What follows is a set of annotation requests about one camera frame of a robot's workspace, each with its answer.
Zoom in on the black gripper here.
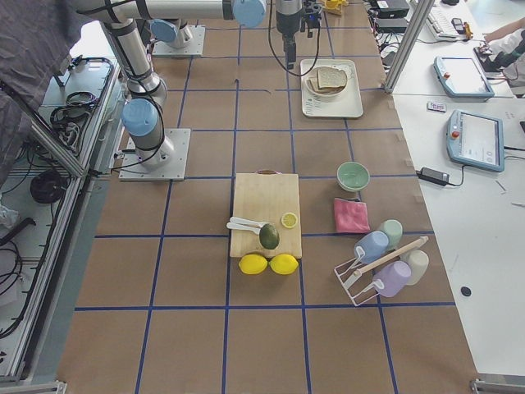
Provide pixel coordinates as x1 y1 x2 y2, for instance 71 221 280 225
275 0 303 70

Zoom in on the bread slice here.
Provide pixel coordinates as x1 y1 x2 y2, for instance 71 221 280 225
317 66 348 89
307 77 329 94

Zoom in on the white round plate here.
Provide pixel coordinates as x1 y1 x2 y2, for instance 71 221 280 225
305 66 349 97

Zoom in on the yellow mug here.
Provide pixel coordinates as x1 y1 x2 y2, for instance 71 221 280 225
324 0 349 15

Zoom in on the white rectangular tray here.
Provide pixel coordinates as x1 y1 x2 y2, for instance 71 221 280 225
300 59 363 118

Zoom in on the green bowl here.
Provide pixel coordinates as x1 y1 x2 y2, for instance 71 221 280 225
336 162 370 192

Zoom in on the white keyboard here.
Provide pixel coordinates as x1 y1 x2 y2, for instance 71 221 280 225
426 7 460 41

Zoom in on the wooden cutting board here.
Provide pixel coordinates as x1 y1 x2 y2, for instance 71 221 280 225
230 172 303 259

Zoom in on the small card packet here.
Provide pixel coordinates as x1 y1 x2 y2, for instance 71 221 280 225
427 101 447 113

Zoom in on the far teach pendant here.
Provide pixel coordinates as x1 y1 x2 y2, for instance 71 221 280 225
433 57 495 100

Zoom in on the teach pendant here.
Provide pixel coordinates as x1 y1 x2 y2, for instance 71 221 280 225
433 57 495 100
445 109 504 172

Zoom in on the half lemon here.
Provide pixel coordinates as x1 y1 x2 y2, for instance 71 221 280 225
281 212 299 229

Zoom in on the pink cloth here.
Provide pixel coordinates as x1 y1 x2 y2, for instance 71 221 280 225
334 198 370 234

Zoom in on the white plastic knife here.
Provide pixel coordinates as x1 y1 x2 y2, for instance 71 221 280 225
226 217 267 233

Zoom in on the green avocado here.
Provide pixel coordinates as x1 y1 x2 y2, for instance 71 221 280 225
258 223 280 250

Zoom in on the black power adapter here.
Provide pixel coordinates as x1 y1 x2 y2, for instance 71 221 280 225
416 167 450 186

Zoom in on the near teach pendant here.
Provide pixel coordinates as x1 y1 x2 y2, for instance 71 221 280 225
445 109 504 172

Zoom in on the green cup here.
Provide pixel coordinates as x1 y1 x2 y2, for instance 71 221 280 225
377 219 403 250

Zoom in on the blue cup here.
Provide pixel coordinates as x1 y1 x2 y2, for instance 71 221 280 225
354 231 389 264

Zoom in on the right yellow lemon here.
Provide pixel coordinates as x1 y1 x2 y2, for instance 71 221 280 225
269 254 299 275

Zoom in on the yellow lemon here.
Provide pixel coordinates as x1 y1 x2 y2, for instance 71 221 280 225
269 254 299 275
239 254 268 275

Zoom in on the left yellow lemon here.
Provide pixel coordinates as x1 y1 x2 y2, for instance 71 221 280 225
239 254 268 275

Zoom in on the beige cup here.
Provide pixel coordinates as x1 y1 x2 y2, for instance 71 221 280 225
400 250 429 286

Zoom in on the purple cup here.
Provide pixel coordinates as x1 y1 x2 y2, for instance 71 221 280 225
372 260 412 297

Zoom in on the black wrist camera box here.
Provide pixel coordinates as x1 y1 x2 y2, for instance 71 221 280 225
299 0 322 39

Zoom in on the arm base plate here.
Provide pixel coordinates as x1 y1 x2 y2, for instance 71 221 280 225
153 25 206 57
118 128 191 181

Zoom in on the aluminium frame post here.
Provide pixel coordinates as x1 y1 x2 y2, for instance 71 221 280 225
384 0 434 94

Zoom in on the white wire cup rack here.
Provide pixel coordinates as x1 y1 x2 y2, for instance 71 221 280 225
334 236 429 307

